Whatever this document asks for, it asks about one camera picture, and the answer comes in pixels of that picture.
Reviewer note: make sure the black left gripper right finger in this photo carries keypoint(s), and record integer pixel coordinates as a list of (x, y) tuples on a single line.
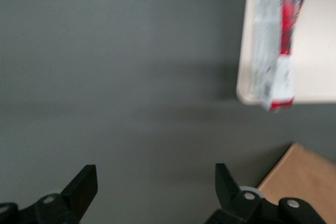
[(227, 190)]

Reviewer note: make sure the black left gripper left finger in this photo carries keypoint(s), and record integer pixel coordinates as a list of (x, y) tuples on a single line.
[(82, 187)]

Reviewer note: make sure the red tartan cookie box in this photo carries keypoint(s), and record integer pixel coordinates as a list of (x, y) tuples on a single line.
[(288, 11)]

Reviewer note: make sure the beige rectangular plastic tray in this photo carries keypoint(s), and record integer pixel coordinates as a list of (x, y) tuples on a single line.
[(315, 51)]

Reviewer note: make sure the wooden drawer cabinet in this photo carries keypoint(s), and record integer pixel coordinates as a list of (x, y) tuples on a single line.
[(302, 176)]

